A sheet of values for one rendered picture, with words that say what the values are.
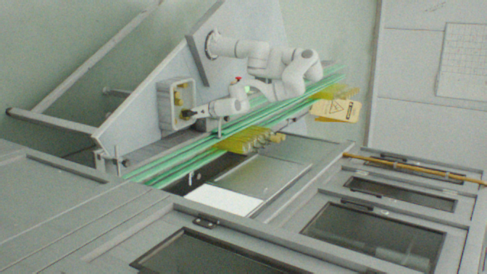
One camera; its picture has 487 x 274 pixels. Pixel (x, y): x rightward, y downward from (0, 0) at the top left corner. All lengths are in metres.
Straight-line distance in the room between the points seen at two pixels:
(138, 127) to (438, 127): 6.54
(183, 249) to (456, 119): 7.15
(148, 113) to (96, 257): 1.10
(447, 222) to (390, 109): 6.18
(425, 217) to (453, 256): 0.27
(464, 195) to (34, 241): 1.82
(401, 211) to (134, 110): 1.23
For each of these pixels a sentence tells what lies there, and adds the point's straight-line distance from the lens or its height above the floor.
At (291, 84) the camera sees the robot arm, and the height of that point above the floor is 1.33.
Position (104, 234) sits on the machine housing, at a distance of 1.04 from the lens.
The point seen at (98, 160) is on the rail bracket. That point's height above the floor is 0.86.
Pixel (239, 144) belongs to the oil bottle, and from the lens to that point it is 2.09.
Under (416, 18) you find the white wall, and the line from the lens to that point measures 7.75.
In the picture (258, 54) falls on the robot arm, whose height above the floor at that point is 1.08.
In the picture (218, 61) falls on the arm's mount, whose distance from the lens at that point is 2.31.
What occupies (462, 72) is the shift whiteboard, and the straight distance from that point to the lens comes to 7.72.
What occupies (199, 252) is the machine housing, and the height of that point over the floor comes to 1.61.
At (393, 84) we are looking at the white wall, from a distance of 7.95.
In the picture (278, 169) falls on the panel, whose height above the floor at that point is 1.20.
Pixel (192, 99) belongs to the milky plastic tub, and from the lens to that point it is 2.10.
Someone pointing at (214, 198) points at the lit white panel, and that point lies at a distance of 1.89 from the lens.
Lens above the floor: 2.11
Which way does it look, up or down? 30 degrees down
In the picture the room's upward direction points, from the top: 102 degrees clockwise
